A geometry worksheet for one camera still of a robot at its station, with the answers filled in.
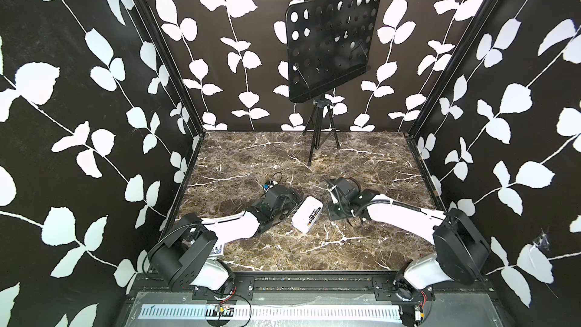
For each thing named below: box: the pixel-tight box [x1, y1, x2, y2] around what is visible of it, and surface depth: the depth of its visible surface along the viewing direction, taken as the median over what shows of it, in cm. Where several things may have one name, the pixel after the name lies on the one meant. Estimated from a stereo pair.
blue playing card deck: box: [208, 239, 224, 257], surface depth 81 cm
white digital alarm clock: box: [291, 195, 324, 234], surface depth 89 cm
